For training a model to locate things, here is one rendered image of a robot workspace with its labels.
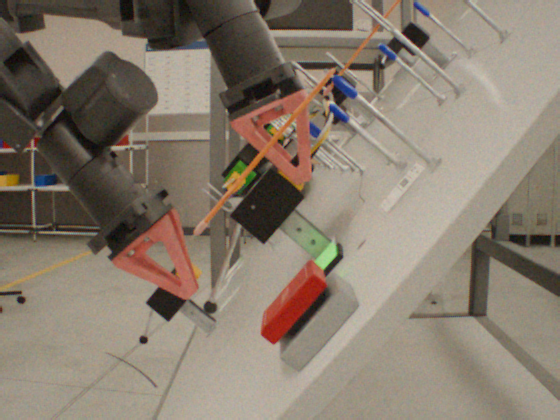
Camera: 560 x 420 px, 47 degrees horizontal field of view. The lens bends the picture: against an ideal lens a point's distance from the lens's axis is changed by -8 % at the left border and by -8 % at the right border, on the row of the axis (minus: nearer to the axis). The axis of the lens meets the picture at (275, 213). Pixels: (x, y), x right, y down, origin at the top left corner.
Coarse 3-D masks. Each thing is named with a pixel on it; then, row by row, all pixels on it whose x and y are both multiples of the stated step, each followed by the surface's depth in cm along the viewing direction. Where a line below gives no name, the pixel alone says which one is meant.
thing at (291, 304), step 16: (304, 272) 43; (320, 272) 43; (288, 288) 44; (304, 288) 41; (320, 288) 41; (272, 304) 45; (288, 304) 41; (304, 304) 41; (320, 304) 42; (272, 320) 41; (288, 320) 41; (304, 320) 42; (272, 336) 41
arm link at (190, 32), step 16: (176, 0) 61; (272, 0) 62; (288, 0) 64; (176, 16) 62; (192, 16) 63; (272, 16) 65; (176, 32) 62; (192, 32) 63; (160, 48) 64; (176, 48) 64
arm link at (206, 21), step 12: (192, 0) 59; (204, 0) 58; (216, 0) 58; (228, 0) 58; (240, 0) 58; (252, 0) 59; (192, 12) 60; (204, 12) 58; (216, 12) 58; (228, 12) 58; (240, 12) 58; (204, 24) 59; (216, 24) 58; (204, 36) 60
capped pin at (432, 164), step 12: (324, 72) 49; (336, 84) 49; (348, 84) 49; (348, 96) 49; (360, 96) 49; (372, 108) 49; (384, 120) 49; (396, 132) 49; (408, 144) 49; (420, 156) 49; (432, 168) 49
